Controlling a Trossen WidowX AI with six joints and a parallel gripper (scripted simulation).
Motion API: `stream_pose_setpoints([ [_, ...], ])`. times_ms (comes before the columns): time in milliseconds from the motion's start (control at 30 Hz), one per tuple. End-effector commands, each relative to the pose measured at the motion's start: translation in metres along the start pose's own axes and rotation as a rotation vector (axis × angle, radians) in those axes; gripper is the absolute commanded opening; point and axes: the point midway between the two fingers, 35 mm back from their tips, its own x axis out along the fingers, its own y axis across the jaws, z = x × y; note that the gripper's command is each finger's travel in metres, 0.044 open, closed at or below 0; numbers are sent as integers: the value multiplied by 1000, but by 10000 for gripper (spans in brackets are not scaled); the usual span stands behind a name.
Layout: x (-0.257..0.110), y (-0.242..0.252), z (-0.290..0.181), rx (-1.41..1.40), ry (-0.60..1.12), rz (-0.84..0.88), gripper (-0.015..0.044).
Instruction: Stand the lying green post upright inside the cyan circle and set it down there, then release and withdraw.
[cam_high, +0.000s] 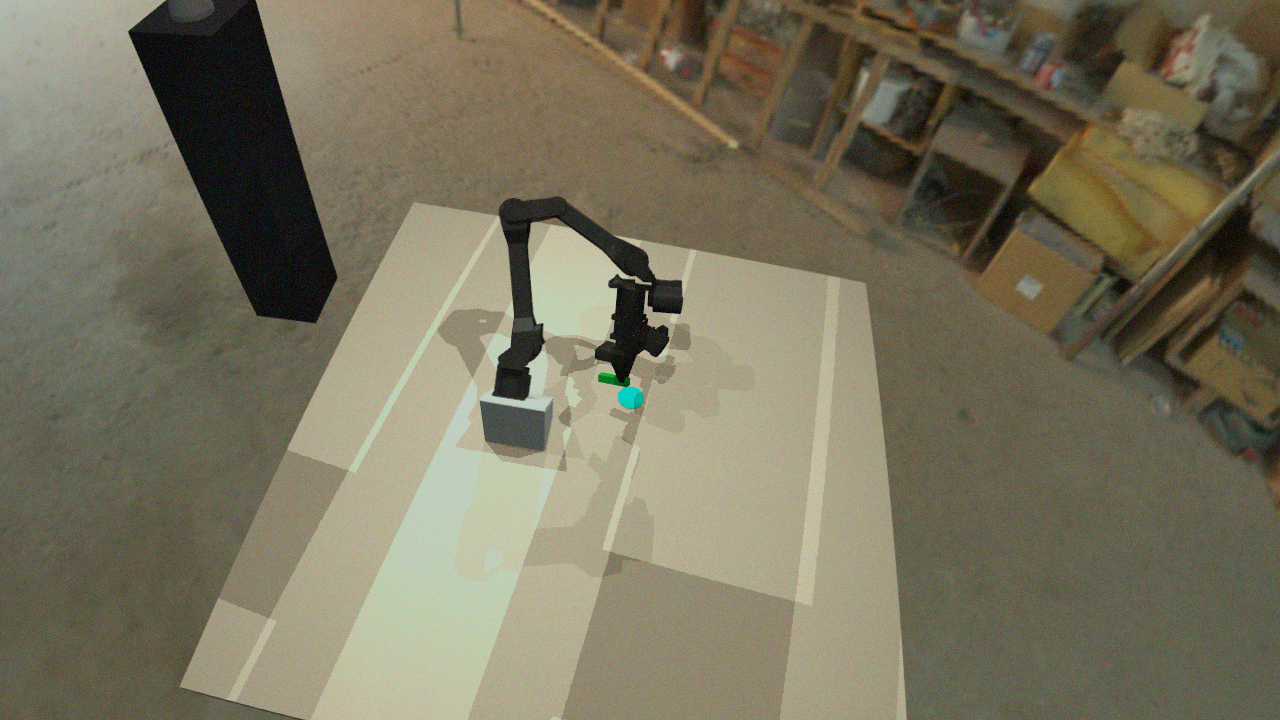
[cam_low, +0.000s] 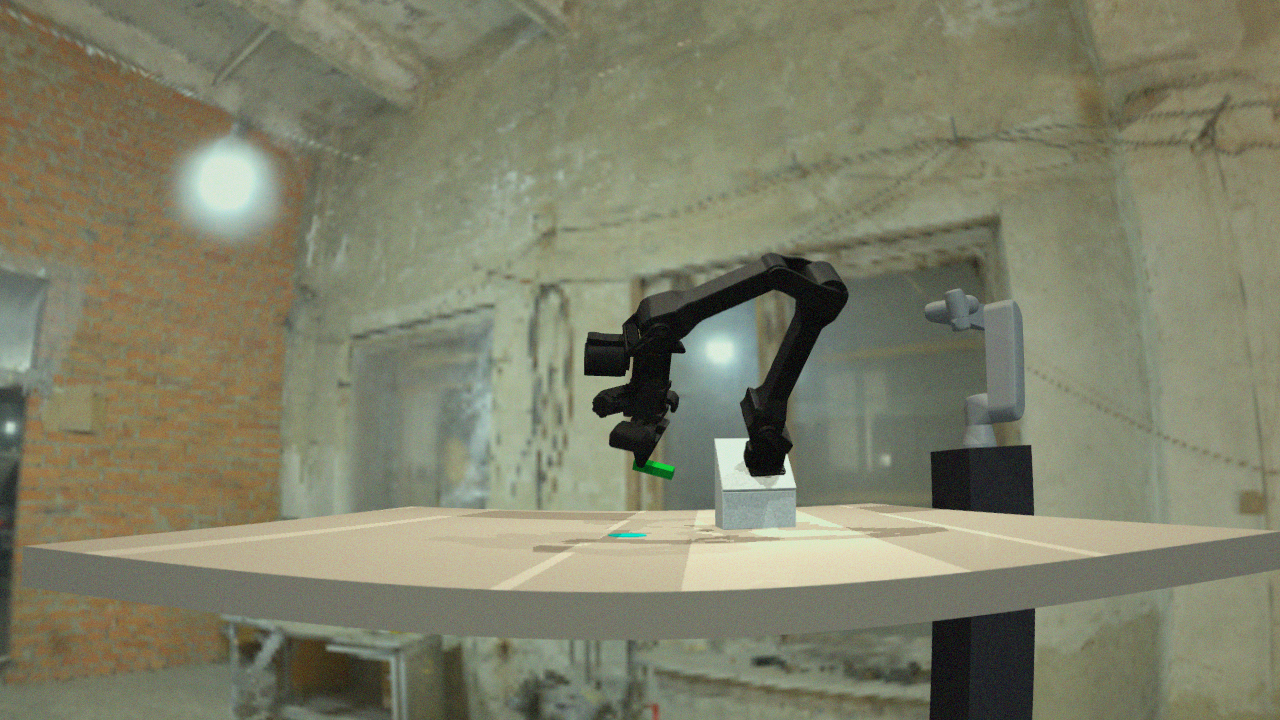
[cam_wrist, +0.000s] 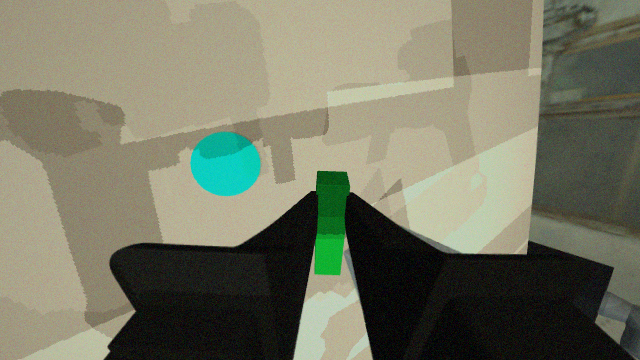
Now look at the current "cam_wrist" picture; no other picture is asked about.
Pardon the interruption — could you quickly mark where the cyan circle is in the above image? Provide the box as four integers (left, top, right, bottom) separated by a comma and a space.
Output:
190, 132, 260, 196

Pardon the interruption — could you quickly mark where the green rectangular post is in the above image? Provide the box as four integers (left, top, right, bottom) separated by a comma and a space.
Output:
314, 171, 350, 275

